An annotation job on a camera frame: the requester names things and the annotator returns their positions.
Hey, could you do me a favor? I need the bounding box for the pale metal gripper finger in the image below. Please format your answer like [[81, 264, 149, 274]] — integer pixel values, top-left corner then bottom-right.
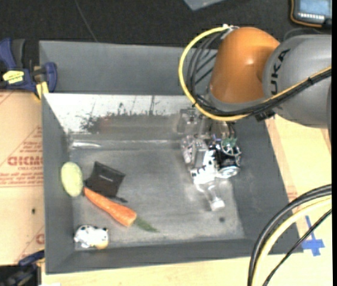
[[181, 137, 194, 164], [193, 141, 208, 173]]

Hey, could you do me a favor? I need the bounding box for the clear plastic bottle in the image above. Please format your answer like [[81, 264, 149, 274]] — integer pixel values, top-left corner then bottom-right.
[[190, 155, 226, 213]]

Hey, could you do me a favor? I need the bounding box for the grey metal bin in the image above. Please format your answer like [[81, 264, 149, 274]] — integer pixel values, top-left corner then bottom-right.
[[38, 40, 303, 273]]

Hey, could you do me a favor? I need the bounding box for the black box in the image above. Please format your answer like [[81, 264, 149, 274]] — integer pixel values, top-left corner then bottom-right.
[[84, 161, 126, 198]]

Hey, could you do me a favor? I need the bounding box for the orange toy carrot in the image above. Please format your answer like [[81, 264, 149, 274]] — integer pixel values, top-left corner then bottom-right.
[[82, 186, 160, 234]]

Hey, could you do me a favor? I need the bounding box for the pale green oval fruit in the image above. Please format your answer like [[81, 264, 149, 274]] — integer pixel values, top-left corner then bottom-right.
[[60, 161, 85, 198]]

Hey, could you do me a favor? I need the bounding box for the black and white toy cow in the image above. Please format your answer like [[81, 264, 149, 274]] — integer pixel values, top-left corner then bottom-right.
[[73, 225, 110, 250]]

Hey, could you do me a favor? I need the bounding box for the brown cardboard board, red print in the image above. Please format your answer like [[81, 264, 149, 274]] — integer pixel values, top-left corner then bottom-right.
[[0, 88, 332, 268]]

